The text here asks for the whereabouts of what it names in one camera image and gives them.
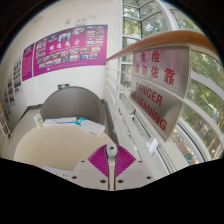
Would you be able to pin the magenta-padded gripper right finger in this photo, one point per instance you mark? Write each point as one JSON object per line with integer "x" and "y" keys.
{"x": 133, "y": 173}

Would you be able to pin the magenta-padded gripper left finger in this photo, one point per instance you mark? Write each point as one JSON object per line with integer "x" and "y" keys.
{"x": 90, "y": 173}

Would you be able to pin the white rectangular box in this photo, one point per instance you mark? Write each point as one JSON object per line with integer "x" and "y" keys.
{"x": 93, "y": 127}

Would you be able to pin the teal packet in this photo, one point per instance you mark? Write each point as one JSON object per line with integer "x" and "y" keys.
{"x": 80, "y": 120}

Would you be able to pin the flat white and blue box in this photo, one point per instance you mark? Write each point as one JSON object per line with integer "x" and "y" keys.
{"x": 59, "y": 121}

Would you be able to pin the steel sign with red letters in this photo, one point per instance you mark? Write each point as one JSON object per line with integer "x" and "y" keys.
{"x": 155, "y": 106}

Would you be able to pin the grey curved-back chair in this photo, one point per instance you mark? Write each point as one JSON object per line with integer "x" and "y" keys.
{"x": 71, "y": 103}

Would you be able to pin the small white and green box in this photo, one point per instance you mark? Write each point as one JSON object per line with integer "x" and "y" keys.
{"x": 38, "y": 120}

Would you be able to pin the green exit sign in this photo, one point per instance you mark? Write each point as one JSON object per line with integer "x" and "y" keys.
{"x": 63, "y": 86}

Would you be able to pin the steel sign with red characters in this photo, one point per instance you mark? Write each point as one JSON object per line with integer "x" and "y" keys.
{"x": 163, "y": 68}

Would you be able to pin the white railing with wooden handrail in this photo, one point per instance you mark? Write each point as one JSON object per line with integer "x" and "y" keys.
{"x": 173, "y": 37}

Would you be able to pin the row of wall photo boards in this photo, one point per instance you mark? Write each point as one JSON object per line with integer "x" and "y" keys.
{"x": 16, "y": 75}

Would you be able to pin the narrow magenta wall poster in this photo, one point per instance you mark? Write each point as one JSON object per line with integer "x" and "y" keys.
{"x": 28, "y": 61}

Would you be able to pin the large magenta wall poster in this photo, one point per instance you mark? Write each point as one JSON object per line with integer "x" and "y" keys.
{"x": 71, "y": 46}

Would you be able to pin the white window frame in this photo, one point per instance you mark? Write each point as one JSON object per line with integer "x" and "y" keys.
{"x": 133, "y": 32}

